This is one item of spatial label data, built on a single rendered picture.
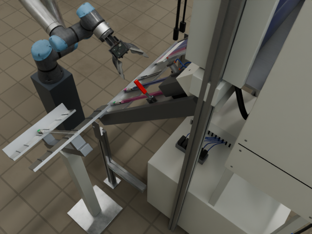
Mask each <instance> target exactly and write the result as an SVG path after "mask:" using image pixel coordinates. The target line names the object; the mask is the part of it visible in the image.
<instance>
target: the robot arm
mask: <svg viewBox="0 0 312 234"><path fill-rule="evenodd" d="M18 1H19V2H20V3H21V4H22V6H23V7H24V8H25V9H26V10H27V11H28V12H29V13H30V14H31V16H32V17H33V18H34V19H35V20H36V21H37V23H38V24H39V25H40V26H41V27H42V28H43V29H44V31H45V32H46V33H47V34H48V35H49V36H50V38H49V40H46V39H44V40H39V41H37V42H35V43H34V44H33V45H32V48H31V53H32V57H33V59H34V61H35V63H36V66H37V68H38V78H39V80H40V82H42V83H44V84H48V85H50V84H54V83H57V82H58V81H60V80H61V79H62V78H63V76H64V72H63V69H62V67H61V66H60V65H59V64H58V63H57V60H58V59H60V58H62V57H63V56H65V55H67V54H69V53H71V52H73V51H74V50H76V49H77V47H78V42H79V41H81V40H83V39H89V38H90V37H91V36H92V35H93V34H94V35H95V36H96V37H97V38H98V39H100V40H101V41H102V42H104V41H105V42H106V43H107V44H108V45H109V46H110V47H111V49H109V50H108V51H109V52H110V53H111V54H112V62H113V64H114V66H115V67H116V69H117V71H118V73H119V75H120V77H121V78H122V79H123V80H124V74H123V69H122V62H121V61H119V60H118V59H120V58H123V55H124V54H126V53H127V51H128V50H130V51H131V53H133V54H135V53H138V54H139V55H143V56H144V57H147V58H149V57H148V55H147V54H146V53H145V52H143V51H142V50H141V49H139V48H138V47H137V46H135V45H134V44H132V43H126V42H123V41H122V40H119V39H118V38H117V37H116V36H114V37H113V36H112V34H113V33H114V31H113V30H112V29H111V27H110V26H109V22H107V23H106V21H105V20H104V19H103V18H102V16H101V15H100V14H99V13H98V12H97V11H96V10H95V8H94V7H93V6H92V5H91V4H90V3H88V2H86V3H84V4H82V5H81V6H80V7H79V8H78V9H77V12H76V14H77V15H78V17H79V18H80V21H79V22H78V23H76V24H74V25H72V26H70V27H68V28H67V27H66V26H65V23H64V20H63V17H62V15H61V12H60V9H59V6H58V3H57V1H56V0H18Z"/></svg>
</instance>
